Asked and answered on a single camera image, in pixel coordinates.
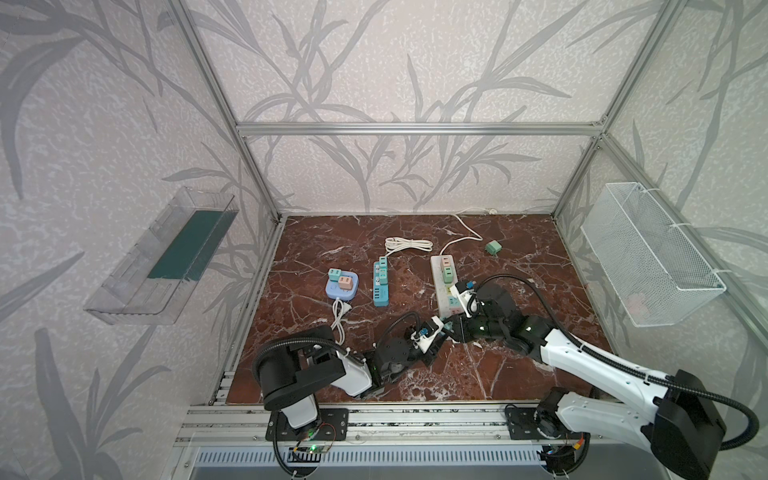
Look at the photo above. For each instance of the aluminium front rail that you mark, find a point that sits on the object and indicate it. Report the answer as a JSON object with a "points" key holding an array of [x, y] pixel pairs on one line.
{"points": [[399, 423]]}

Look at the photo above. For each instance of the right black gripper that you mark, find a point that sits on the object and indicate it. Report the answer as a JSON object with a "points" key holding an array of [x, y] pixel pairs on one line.
{"points": [[470, 318]]}

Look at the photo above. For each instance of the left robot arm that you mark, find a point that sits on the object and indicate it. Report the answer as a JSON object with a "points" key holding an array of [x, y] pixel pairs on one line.
{"points": [[290, 371]]}

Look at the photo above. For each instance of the pink cube plug front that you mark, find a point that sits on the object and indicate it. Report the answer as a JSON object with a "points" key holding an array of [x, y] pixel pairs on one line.
{"points": [[346, 283]]}

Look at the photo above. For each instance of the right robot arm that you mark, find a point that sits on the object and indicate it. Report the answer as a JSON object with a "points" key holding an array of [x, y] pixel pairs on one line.
{"points": [[673, 417]]}

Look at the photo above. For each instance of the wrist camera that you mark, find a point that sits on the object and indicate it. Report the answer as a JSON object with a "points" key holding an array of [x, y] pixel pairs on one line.
{"points": [[464, 293], [424, 337]]}

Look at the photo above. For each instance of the long white power strip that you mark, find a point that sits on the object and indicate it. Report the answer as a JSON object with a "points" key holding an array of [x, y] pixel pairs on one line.
{"points": [[447, 306]]}

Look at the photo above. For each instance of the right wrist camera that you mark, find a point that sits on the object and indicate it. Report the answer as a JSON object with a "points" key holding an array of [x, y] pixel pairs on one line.
{"points": [[464, 293]]}

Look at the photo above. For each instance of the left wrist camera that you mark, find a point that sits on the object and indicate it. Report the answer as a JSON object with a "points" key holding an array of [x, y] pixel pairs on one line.
{"points": [[424, 337]]}

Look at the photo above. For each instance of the aluminium cage frame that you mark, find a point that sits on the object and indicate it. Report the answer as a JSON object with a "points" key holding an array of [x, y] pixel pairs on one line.
{"points": [[597, 131]]}

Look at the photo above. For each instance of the clear plastic tray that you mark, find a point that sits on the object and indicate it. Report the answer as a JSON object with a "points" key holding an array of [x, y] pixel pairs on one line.
{"points": [[154, 281]]}

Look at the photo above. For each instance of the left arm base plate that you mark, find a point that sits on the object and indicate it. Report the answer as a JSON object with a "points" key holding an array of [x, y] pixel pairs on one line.
{"points": [[331, 424]]}

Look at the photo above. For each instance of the white wire mesh basket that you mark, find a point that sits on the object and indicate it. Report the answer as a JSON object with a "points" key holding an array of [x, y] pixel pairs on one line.
{"points": [[657, 273]]}

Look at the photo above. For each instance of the teal USB power strip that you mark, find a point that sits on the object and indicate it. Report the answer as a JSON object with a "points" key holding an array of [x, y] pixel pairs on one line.
{"points": [[380, 293]]}

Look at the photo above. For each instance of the green double cube plug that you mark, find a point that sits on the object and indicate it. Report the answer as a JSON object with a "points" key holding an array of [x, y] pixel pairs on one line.
{"points": [[493, 248]]}

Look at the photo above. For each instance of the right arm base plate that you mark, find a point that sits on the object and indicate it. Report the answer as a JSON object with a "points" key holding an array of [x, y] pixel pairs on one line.
{"points": [[525, 423]]}

